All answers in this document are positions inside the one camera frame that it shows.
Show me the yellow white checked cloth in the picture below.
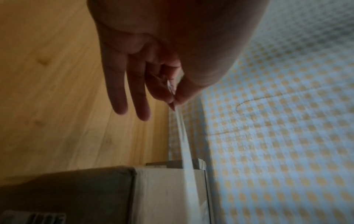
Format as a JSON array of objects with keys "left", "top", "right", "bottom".
[{"left": 167, "top": 0, "right": 354, "bottom": 224}]

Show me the cardboard box with black print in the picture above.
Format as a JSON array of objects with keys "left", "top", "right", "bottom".
[{"left": 0, "top": 166, "right": 214, "bottom": 224}]

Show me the clear tape roll green core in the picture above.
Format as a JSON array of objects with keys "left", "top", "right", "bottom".
[{"left": 167, "top": 78, "right": 204, "bottom": 224}]

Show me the person's left hand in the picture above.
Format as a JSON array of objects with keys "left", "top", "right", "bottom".
[{"left": 87, "top": 0, "right": 272, "bottom": 122}]

